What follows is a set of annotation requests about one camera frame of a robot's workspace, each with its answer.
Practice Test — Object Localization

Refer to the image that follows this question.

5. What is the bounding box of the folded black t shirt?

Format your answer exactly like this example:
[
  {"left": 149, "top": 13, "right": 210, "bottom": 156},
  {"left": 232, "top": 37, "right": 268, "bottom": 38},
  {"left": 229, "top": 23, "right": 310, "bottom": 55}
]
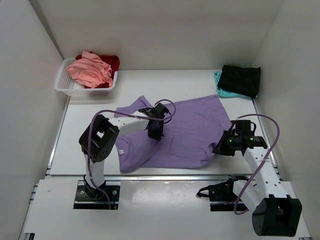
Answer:
[{"left": 217, "top": 65, "right": 262, "bottom": 99}]

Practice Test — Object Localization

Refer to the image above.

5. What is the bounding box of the white plastic basket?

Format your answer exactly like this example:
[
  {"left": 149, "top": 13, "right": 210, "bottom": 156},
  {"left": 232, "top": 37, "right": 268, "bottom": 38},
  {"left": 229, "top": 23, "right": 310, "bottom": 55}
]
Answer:
[{"left": 54, "top": 57, "right": 119, "bottom": 98}]

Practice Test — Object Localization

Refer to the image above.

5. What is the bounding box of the pink t shirt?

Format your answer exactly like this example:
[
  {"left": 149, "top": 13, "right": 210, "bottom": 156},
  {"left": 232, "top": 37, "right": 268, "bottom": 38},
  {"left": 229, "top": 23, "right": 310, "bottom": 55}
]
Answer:
[{"left": 66, "top": 50, "right": 114, "bottom": 89}]

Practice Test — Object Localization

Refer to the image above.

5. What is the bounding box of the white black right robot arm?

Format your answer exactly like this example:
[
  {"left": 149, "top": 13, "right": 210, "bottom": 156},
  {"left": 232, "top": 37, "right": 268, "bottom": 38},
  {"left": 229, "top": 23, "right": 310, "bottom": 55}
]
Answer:
[{"left": 205, "top": 127, "right": 302, "bottom": 237}]

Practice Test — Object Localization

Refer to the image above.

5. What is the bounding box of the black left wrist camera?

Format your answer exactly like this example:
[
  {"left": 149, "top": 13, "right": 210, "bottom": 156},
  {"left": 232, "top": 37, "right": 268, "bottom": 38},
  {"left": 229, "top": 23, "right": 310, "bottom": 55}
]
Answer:
[{"left": 151, "top": 102, "right": 170, "bottom": 119}]

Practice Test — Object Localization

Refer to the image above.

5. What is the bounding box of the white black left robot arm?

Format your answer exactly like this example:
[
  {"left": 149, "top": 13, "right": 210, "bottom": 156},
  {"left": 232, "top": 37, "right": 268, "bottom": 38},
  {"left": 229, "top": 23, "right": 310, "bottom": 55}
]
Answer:
[{"left": 79, "top": 103, "right": 171, "bottom": 201}]

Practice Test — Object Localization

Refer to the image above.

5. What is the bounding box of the dark red t shirt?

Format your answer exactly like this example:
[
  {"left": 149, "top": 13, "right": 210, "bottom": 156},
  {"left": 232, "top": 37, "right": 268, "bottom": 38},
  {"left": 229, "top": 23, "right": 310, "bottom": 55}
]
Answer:
[{"left": 75, "top": 55, "right": 120, "bottom": 89}]

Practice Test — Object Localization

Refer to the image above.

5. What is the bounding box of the purple t shirt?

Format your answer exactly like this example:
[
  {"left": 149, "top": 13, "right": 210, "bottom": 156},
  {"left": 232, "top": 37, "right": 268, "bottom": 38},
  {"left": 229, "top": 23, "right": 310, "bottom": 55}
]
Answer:
[{"left": 115, "top": 95, "right": 231, "bottom": 173}]

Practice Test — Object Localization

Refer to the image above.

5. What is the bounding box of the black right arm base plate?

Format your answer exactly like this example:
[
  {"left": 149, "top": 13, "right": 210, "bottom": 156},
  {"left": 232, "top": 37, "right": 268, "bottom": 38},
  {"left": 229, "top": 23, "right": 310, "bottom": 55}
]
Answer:
[{"left": 195, "top": 178, "right": 237, "bottom": 212}]

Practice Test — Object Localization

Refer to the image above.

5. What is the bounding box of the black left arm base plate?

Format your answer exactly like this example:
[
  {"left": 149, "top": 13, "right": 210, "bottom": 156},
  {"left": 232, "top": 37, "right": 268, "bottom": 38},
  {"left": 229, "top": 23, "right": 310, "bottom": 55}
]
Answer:
[{"left": 73, "top": 181, "right": 121, "bottom": 211}]

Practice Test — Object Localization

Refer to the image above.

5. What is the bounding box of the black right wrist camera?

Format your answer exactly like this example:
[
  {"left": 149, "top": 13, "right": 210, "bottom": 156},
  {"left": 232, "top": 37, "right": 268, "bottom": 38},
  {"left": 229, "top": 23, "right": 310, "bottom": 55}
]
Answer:
[{"left": 234, "top": 120, "right": 257, "bottom": 137}]

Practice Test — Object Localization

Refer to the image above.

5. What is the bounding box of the folded teal t shirt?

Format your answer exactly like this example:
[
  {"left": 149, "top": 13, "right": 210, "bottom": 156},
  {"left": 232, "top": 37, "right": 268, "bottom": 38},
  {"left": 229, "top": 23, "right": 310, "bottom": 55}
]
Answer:
[{"left": 214, "top": 71, "right": 246, "bottom": 98}]

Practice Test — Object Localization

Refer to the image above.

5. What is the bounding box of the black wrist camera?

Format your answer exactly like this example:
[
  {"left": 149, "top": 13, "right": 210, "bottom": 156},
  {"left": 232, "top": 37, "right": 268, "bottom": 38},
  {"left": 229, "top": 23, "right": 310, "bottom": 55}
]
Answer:
[
  {"left": 234, "top": 120, "right": 257, "bottom": 137},
  {"left": 151, "top": 102, "right": 170, "bottom": 119}
]

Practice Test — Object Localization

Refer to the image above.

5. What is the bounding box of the aluminium table edge rail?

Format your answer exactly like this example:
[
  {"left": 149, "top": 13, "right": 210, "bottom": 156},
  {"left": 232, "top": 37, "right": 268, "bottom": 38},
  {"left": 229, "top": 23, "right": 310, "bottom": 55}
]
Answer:
[{"left": 44, "top": 174, "right": 253, "bottom": 182}]

